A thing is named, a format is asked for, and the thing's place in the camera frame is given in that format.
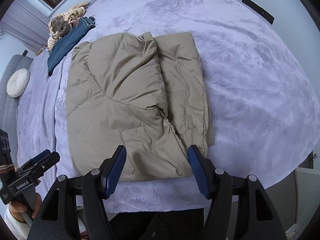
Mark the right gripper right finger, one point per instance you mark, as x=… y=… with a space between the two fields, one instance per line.
x=202 y=171

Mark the grey window curtain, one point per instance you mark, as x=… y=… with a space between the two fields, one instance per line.
x=26 y=23

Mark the round cream pleated cushion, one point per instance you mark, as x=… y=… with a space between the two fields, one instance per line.
x=17 y=83

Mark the brown striped clothes pile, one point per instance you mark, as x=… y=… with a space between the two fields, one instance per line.
x=61 y=24

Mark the lavender plush bed blanket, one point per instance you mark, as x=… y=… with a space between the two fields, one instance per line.
x=264 y=111

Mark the folded blue jeans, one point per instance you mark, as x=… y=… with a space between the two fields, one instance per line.
x=62 y=47

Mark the beige puffer jacket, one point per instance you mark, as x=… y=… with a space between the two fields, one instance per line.
x=145 y=93

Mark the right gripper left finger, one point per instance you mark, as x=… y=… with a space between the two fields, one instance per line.
x=112 y=172

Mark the person's left hand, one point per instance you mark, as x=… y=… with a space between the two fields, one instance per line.
x=16 y=209

